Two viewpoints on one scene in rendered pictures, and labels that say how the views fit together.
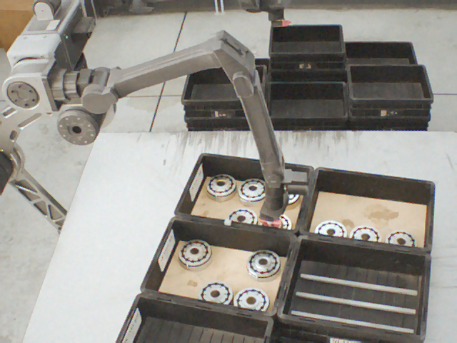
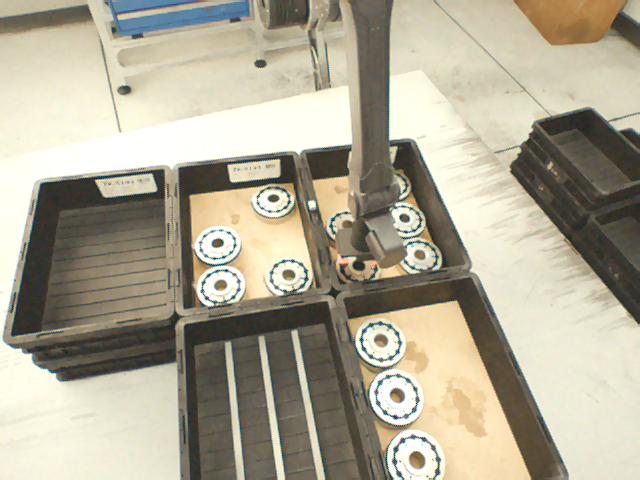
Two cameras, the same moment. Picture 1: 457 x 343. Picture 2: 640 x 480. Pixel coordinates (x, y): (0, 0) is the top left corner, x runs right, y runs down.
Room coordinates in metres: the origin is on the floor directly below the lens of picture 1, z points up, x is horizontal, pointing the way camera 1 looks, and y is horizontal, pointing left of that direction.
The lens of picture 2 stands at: (0.91, -0.49, 1.70)
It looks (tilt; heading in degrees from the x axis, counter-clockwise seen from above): 55 degrees down; 54
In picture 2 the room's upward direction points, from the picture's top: 5 degrees clockwise
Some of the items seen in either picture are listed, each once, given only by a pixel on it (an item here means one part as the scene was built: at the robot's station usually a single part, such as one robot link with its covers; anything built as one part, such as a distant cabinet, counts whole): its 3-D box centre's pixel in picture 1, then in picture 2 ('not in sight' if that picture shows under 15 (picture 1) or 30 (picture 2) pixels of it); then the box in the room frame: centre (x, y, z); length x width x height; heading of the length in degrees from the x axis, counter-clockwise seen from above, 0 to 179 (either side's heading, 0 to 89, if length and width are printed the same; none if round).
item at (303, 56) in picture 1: (306, 72); not in sight; (2.80, -0.46, 0.37); 0.40 x 0.30 x 0.45; 81
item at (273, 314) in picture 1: (219, 264); (245, 225); (1.10, 0.07, 0.92); 0.40 x 0.30 x 0.02; 70
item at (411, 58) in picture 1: (378, 81); not in sight; (2.74, -0.86, 0.31); 0.40 x 0.30 x 0.34; 81
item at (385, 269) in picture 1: (355, 296); (273, 421); (0.97, -0.30, 0.87); 0.40 x 0.30 x 0.11; 70
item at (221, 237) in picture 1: (221, 275); (247, 238); (1.10, 0.07, 0.87); 0.40 x 0.30 x 0.11; 70
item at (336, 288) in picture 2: (245, 192); (378, 207); (1.39, -0.03, 0.92); 0.40 x 0.30 x 0.02; 70
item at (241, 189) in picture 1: (253, 189); (404, 219); (1.45, -0.05, 0.86); 0.10 x 0.10 x 0.01
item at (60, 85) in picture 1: (66, 85); not in sight; (1.33, 0.42, 1.45); 0.09 x 0.08 x 0.12; 171
